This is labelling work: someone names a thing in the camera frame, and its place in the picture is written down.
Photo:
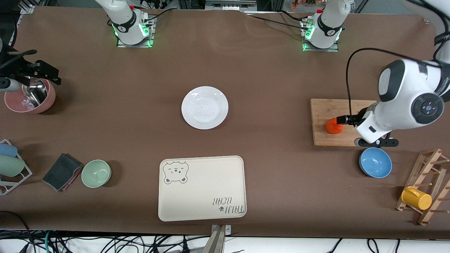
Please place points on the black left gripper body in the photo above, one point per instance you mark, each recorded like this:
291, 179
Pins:
352, 119

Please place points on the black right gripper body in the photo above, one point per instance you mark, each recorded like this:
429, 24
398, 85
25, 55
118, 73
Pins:
21, 69

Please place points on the orange fruit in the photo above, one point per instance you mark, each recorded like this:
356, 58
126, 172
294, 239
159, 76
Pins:
332, 127

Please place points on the white round plate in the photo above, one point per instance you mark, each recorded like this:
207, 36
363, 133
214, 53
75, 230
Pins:
205, 108

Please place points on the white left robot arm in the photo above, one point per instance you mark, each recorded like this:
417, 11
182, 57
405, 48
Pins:
404, 95

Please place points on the wooden cutting board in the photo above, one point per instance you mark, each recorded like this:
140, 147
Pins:
327, 109

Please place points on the metal ladle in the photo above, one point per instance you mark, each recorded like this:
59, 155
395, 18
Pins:
35, 91

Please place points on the pink bowl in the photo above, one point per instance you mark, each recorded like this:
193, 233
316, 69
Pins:
14, 102

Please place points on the blue bowl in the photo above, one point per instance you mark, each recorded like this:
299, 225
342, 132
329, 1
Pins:
375, 162

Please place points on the wooden mug rack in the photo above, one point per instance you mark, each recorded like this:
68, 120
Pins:
416, 168

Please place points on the light blue cup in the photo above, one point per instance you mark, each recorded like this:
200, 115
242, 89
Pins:
7, 150

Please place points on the dark folded cloth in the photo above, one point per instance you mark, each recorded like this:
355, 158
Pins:
61, 172

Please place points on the pale green cup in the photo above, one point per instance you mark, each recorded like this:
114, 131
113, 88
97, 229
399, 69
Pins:
10, 166

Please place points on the yellow mug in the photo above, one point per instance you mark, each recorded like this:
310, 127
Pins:
416, 198

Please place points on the light green bowl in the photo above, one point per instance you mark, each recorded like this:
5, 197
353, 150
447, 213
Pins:
96, 173

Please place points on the beige bear print tray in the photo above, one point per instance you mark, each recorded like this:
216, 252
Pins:
202, 196

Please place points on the metal table corner bracket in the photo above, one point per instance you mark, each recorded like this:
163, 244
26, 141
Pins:
28, 9

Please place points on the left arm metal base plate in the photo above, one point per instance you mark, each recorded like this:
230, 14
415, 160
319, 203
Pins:
327, 49

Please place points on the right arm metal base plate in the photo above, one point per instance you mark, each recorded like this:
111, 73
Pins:
149, 33

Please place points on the aluminium frame profile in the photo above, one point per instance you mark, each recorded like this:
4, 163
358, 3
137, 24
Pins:
230, 5

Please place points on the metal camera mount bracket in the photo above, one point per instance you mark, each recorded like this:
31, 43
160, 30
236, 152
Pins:
218, 239

